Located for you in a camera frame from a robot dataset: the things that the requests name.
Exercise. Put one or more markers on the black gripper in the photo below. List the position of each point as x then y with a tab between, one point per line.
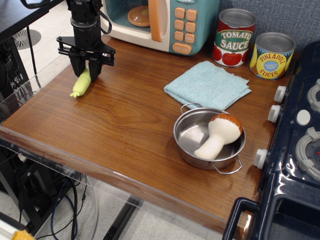
86	45

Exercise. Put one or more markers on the spoon with green carrot handle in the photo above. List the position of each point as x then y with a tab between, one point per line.
82	84

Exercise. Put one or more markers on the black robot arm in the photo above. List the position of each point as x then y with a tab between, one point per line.
87	12

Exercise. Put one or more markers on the round floor drain grate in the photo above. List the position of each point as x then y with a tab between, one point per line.
24	38

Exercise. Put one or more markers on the black side desk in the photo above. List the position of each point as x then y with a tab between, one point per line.
14	16

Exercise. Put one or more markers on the toy microwave oven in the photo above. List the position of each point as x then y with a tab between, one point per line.
175	26

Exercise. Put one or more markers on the light blue folded cloth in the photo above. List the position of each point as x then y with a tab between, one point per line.
208	85

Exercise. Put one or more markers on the small steel pot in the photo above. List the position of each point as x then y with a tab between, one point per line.
191	132

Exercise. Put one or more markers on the plush mushroom toy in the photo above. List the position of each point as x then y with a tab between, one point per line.
223	129

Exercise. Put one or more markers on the tomato sauce can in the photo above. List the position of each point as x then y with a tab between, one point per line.
233	36

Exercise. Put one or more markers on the black table leg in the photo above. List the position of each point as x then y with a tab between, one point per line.
120	222

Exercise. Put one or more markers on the clear acrylic table guard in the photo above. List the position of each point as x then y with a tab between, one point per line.
120	134

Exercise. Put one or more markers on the yellow plush object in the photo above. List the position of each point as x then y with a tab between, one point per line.
17	235

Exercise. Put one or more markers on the pineapple slices can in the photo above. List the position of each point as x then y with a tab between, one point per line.
272	54

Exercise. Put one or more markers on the dark blue toy stove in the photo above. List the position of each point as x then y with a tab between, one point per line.
288	205

